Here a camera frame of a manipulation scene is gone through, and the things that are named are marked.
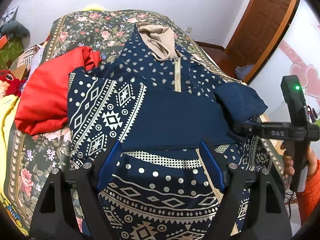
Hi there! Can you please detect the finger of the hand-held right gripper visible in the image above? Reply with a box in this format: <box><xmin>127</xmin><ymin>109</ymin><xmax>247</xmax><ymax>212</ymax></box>
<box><xmin>232</xmin><ymin>122</ymin><xmax>254</xmax><ymax>137</ymax></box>

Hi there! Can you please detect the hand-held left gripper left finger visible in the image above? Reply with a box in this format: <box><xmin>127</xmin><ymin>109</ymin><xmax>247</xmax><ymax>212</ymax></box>
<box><xmin>29</xmin><ymin>140</ymin><xmax>123</xmax><ymax>240</ymax></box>

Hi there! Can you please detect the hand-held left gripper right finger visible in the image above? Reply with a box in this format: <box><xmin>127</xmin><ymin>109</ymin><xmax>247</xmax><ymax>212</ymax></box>
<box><xmin>199</xmin><ymin>139</ymin><xmax>293</xmax><ymax>240</ymax></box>

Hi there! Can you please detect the navy patterned hoodie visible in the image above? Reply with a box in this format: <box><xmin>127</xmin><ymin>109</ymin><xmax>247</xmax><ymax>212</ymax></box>
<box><xmin>67</xmin><ymin>22</ymin><xmax>278</xmax><ymax>240</ymax></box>

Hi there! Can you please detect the person's right hand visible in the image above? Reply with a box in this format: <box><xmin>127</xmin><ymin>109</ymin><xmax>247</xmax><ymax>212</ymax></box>
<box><xmin>282</xmin><ymin>141</ymin><xmax>320</xmax><ymax>179</ymax></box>

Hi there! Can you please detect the white wardrobe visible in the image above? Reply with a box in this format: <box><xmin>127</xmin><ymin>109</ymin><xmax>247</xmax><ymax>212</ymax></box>
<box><xmin>246</xmin><ymin>0</ymin><xmax>320</xmax><ymax>123</ymax></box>

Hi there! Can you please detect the wooden baseboard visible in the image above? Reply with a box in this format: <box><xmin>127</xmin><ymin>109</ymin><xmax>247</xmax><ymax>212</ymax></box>
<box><xmin>194</xmin><ymin>41</ymin><xmax>226</xmax><ymax>53</ymax></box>

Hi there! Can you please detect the red garment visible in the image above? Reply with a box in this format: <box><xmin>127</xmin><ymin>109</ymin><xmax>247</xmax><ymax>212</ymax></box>
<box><xmin>14</xmin><ymin>46</ymin><xmax>103</xmax><ymax>136</ymax></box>

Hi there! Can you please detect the wooden door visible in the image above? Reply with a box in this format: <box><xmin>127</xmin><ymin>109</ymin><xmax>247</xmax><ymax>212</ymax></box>
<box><xmin>225</xmin><ymin>0</ymin><xmax>302</xmax><ymax>85</ymax></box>

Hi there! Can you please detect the yellow cloth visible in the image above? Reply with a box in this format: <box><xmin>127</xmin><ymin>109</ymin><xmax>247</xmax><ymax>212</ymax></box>
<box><xmin>0</xmin><ymin>96</ymin><xmax>29</xmax><ymax>236</ymax></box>

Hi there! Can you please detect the red plush toy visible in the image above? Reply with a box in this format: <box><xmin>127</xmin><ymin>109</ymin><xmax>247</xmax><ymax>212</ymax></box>
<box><xmin>0</xmin><ymin>69</ymin><xmax>27</xmax><ymax>98</ymax></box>

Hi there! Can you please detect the leaf print cloth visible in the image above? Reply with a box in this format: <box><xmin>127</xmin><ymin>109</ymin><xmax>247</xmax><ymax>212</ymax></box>
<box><xmin>10</xmin><ymin>44</ymin><xmax>48</xmax><ymax>81</ymax></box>

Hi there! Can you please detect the floral bed blanket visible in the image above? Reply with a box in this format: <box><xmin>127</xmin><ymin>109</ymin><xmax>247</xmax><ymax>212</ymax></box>
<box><xmin>5</xmin><ymin>10</ymin><xmax>288</xmax><ymax>240</ymax></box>

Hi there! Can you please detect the green patterned cloth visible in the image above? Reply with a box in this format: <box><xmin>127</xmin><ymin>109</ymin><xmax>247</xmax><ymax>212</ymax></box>
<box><xmin>0</xmin><ymin>41</ymin><xmax>26</xmax><ymax>68</ymax></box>

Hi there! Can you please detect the yellow object behind bed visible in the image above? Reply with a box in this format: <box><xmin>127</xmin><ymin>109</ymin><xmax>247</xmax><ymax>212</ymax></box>
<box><xmin>82</xmin><ymin>3</ymin><xmax>107</xmax><ymax>12</ymax></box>

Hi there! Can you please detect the grey plush cushion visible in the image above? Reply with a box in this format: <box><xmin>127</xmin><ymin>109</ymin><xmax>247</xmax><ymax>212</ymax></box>
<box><xmin>0</xmin><ymin>20</ymin><xmax>31</xmax><ymax>46</ymax></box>

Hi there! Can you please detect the silver patterned bag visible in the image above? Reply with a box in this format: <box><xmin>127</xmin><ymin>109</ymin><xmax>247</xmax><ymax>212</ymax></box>
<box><xmin>0</xmin><ymin>5</ymin><xmax>19</xmax><ymax>28</ymax></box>

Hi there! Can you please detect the pink heart wall sticker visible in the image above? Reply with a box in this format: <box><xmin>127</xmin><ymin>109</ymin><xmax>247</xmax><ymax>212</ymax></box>
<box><xmin>279</xmin><ymin>21</ymin><xmax>320</xmax><ymax>98</ymax></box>

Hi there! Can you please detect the black cable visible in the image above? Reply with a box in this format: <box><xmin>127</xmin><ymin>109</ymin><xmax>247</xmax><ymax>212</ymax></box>
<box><xmin>287</xmin><ymin>190</ymin><xmax>297</xmax><ymax>221</ymax></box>

